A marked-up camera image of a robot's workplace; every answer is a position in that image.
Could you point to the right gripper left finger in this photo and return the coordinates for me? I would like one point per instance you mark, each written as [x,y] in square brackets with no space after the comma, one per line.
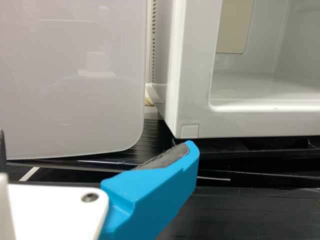
[2,150]

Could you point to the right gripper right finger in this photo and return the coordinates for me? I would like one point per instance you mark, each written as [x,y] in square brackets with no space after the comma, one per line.
[150,195]

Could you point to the white incubator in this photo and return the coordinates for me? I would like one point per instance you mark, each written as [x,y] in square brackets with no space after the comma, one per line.
[195,75]

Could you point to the white box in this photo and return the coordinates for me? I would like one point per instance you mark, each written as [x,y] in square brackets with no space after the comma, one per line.
[75,75]

